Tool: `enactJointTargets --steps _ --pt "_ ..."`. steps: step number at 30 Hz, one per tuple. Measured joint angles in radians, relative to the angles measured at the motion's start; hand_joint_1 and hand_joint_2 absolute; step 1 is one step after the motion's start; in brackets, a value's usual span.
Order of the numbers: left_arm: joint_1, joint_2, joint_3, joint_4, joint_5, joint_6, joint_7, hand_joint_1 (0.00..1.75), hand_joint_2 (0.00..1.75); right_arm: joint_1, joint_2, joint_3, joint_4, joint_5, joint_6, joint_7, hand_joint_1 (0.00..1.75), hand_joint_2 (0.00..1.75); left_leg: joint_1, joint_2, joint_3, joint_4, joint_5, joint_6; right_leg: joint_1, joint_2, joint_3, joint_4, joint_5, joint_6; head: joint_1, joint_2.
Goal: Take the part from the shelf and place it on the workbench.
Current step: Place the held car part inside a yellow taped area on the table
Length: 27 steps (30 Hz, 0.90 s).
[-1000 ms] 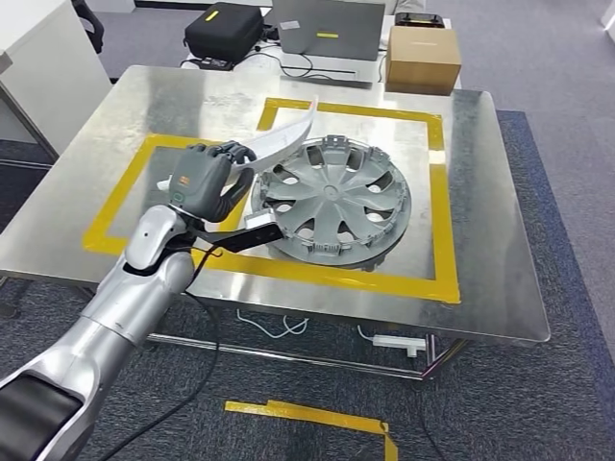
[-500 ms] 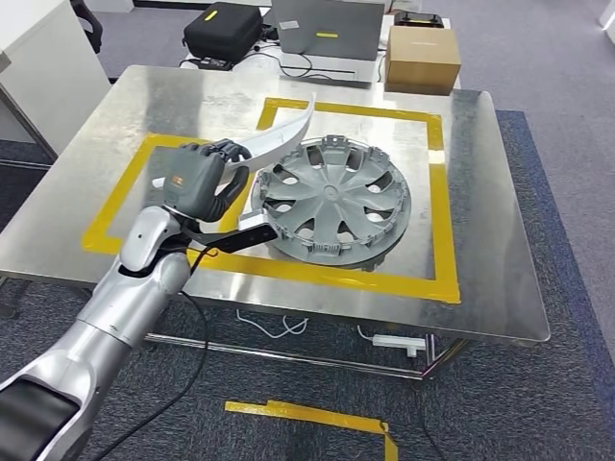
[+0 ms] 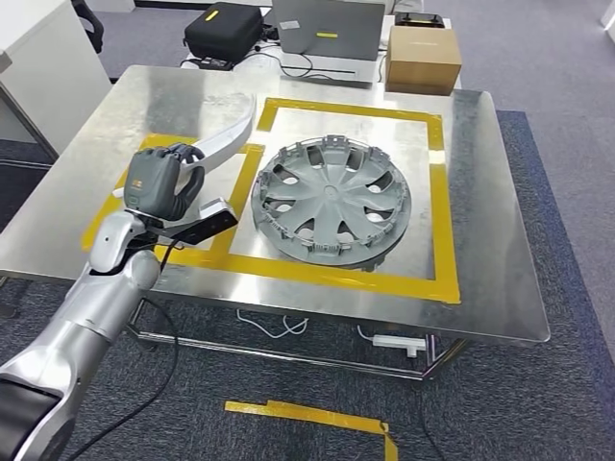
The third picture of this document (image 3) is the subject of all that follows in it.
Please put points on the yellow floor tape strip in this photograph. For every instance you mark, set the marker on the yellow floor tape strip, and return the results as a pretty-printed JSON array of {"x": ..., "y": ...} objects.
[{"x": 298, "y": 412}]

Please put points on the white office desk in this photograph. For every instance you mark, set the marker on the white office desk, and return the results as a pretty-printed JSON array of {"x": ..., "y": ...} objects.
[{"x": 53, "y": 76}]

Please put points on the brown cardboard box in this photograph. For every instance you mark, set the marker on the brown cardboard box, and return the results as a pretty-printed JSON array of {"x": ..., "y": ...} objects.
[{"x": 422, "y": 57}]

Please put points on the white curved plastic part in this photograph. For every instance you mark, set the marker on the white curved plastic part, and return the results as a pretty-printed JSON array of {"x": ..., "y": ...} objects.
[{"x": 230, "y": 137}]

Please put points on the steel workbench table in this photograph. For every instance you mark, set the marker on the steel workbench table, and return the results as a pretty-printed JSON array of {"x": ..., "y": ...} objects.
[{"x": 495, "y": 254}]

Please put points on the yellow table tape outline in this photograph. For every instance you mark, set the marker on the yellow table tape outline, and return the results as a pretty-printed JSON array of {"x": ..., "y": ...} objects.
[{"x": 312, "y": 275}]

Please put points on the black tray device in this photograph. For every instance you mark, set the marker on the black tray device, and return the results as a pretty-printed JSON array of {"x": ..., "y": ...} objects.
[{"x": 420, "y": 19}]

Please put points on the white power strip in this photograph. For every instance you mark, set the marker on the white power strip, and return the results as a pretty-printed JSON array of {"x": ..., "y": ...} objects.
[{"x": 399, "y": 345}]

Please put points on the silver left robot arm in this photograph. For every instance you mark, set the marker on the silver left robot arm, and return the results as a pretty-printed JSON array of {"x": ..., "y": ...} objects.
[{"x": 86, "y": 318}]

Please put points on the black office chair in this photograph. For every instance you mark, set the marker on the black office chair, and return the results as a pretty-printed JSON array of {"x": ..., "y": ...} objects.
[{"x": 94, "y": 25}]

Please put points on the grey wheel hubcap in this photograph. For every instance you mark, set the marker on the grey wheel hubcap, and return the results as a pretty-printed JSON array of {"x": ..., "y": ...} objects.
[{"x": 332, "y": 197}]

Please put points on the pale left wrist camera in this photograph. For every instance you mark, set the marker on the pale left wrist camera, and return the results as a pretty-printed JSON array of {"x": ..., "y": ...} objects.
[{"x": 211, "y": 213}]

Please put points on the black carrying case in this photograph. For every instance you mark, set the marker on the black carrying case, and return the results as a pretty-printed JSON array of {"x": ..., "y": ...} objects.
[{"x": 224, "y": 32}]

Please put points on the grey laptop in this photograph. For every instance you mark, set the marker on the grey laptop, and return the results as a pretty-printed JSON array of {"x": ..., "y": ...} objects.
[{"x": 326, "y": 28}]

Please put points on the small black device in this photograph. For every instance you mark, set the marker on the small black device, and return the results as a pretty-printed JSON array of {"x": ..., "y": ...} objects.
[{"x": 216, "y": 63}]

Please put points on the white side table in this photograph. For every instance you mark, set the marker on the white side table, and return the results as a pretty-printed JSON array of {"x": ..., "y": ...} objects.
[{"x": 264, "y": 63}]

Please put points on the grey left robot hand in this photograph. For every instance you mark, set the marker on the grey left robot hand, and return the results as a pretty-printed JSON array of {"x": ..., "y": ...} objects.
[{"x": 151, "y": 184}]

